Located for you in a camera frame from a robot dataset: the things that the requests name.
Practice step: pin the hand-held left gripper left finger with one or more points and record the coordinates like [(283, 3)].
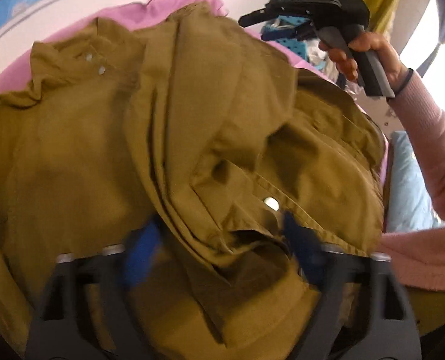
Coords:
[(143, 249)]

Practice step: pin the white clothes pile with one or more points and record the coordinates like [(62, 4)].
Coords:
[(329, 69)]

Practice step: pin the person's pink sweater torso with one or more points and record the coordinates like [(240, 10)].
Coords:
[(428, 258)]

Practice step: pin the pink bed sheet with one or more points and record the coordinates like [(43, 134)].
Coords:
[(194, 2)]

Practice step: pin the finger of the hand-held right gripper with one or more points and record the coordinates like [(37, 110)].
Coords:
[(254, 17)]

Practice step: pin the teal perforated laundry basket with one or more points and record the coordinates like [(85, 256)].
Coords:
[(293, 43)]

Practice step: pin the light blue pillow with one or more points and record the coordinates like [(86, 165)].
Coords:
[(410, 187)]

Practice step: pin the person's right forearm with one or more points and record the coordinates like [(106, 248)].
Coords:
[(432, 138)]

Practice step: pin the person's right hand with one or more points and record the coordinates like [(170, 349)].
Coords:
[(380, 50)]

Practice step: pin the yellow hanging garment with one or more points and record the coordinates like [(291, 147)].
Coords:
[(380, 0)]

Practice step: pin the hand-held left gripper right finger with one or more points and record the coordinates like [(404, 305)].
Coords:
[(299, 242)]

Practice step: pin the olive green shirt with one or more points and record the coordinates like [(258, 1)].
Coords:
[(113, 150)]

